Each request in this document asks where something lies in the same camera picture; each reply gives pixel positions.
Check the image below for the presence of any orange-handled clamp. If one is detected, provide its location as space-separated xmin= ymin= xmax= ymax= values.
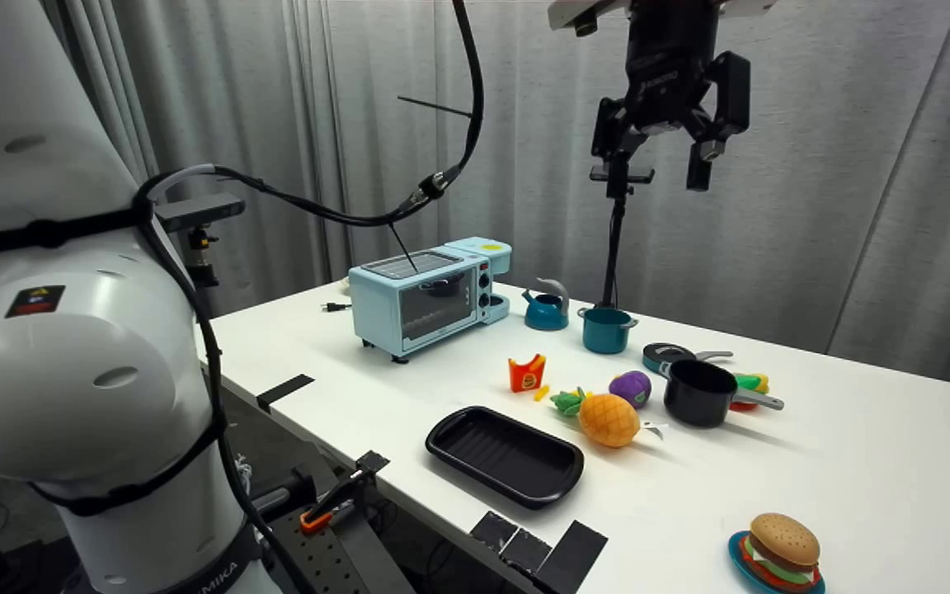
xmin=254 ymin=453 xmax=388 ymax=534

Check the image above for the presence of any purple plush eggplant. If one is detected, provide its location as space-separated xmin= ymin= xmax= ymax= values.
xmin=610 ymin=368 xmax=654 ymax=409

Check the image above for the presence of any black baking tray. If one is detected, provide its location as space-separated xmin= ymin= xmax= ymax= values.
xmin=427 ymin=404 xmax=585 ymax=508

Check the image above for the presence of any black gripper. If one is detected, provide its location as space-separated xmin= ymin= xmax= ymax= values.
xmin=590 ymin=0 xmax=752 ymax=190

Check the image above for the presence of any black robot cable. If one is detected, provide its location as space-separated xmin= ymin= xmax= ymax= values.
xmin=126 ymin=0 xmax=487 ymax=594

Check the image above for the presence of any light blue toy oven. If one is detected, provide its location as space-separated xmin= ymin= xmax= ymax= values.
xmin=348 ymin=238 xmax=513 ymax=363

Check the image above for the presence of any plush pineapple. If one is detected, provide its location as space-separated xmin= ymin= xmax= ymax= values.
xmin=550 ymin=389 xmax=657 ymax=448

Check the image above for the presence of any teal toy kettle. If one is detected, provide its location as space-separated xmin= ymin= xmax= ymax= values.
xmin=526 ymin=277 xmax=571 ymax=331

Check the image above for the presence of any toy burger on plate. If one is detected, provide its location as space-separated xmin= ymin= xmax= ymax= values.
xmin=730 ymin=512 xmax=826 ymax=594

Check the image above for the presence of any red fries pack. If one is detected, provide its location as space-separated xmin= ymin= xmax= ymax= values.
xmin=508 ymin=354 xmax=548 ymax=393

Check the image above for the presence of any red toy under saucepan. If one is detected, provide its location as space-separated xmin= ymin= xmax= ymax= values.
xmin=730 ymin=373 xmax=770 ymax=413

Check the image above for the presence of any teal pot lid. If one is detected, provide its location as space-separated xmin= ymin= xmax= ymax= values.
xmin=642 ymin=343 xmax=730 ymax=377

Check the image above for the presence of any teal toy pot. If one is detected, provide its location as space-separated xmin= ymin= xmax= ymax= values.
xmin=582 ymin=305 xmax=636 ymax=354

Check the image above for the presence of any black camera tripod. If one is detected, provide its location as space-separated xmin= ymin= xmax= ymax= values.
xmin=590 ymin=154 xmax=657 ymax=305

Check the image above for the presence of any black toy saucepan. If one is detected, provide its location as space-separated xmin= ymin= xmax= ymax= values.
xmin=663 ymin=360 xmax=782 ymax=430

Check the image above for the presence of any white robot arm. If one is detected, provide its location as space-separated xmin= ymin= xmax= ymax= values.
xmin=0 ymin=0 xmax=303 ymax=594

